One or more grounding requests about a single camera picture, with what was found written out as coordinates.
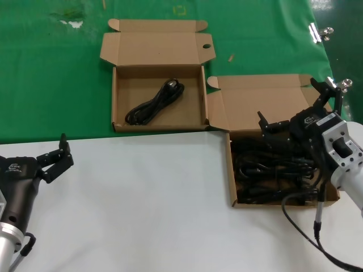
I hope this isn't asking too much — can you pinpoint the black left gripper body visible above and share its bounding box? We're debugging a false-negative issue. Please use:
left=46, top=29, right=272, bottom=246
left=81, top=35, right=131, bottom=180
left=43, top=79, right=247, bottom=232
left=0, top=155, right=44, bottom=232

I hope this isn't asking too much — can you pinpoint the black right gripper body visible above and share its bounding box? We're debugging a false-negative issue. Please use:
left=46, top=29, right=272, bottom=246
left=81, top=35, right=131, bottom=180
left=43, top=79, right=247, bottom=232
left=288, top=107, right=332, bottom=177

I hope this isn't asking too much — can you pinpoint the cardboard box with round hole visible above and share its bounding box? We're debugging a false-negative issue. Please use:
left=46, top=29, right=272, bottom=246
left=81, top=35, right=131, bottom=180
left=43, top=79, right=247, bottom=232
left=99, top=19, right=217, bottom=133

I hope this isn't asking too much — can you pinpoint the left arm connector cable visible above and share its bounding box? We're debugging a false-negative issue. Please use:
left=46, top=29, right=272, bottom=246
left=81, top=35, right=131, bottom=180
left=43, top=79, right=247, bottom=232
left=8, top=231, right=37, bottom=272

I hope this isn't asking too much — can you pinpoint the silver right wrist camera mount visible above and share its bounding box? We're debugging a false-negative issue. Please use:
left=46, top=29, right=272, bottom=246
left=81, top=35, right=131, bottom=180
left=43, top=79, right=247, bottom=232
left=316, top=112, right=363, bottom=173

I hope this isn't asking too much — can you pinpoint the silver-sleeved right arm connector cable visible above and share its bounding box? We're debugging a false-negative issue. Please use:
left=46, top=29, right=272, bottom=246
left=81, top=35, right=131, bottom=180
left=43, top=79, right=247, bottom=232
left=311, top=181, right=327, bottom=244

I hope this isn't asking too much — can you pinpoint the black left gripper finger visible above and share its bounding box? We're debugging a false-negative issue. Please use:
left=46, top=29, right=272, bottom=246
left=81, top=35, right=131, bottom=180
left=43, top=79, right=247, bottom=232
left=36, top=133, right=75, bottom=185

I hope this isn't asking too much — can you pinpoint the black power cable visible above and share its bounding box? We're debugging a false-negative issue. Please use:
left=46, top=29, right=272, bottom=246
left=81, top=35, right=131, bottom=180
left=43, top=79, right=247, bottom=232
left=124, top=78, right=185, bottom=126
left=237, top=184, right=321, bottom=205
left=234, top=152, right=315, bottom=182

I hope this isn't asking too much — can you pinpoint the cardboard box with cutout flap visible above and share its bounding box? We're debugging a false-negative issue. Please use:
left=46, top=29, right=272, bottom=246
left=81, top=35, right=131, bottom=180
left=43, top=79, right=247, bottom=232
left=206, top=74, right=341, bottom=210

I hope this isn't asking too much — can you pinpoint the green table cloth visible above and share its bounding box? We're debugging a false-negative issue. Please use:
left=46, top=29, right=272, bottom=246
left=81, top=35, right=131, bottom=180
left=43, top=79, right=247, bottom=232
left=0, top=0, right=355, bottom=145

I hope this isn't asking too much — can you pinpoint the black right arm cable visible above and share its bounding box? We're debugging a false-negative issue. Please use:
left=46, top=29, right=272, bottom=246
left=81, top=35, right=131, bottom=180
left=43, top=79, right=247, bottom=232
left=280, top=181, right=363, bottom=270

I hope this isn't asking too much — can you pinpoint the silver metal binder clip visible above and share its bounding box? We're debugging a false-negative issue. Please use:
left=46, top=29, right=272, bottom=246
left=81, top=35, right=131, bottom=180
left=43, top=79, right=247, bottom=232
left=308, top=23, right=335, bottom=44
left=326, top=76, right=354, bottom=99

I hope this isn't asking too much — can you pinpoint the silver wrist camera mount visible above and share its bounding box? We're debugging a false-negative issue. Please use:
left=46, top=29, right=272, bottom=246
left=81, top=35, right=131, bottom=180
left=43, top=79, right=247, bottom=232
left=0, top=189, right=7, bottom=218
left=316, top=112, right=363, bottom=173

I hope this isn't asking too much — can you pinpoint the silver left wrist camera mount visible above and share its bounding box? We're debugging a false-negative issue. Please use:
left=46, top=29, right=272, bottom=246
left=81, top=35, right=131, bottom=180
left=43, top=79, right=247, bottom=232
left=0, top=189, right=7, bottom=218

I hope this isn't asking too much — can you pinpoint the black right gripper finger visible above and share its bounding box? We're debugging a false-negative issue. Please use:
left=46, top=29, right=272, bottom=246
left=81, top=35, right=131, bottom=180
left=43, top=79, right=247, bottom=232
left=310, top=78, right=344, bottom=114
left=256, top=111, right=295, bottom=150

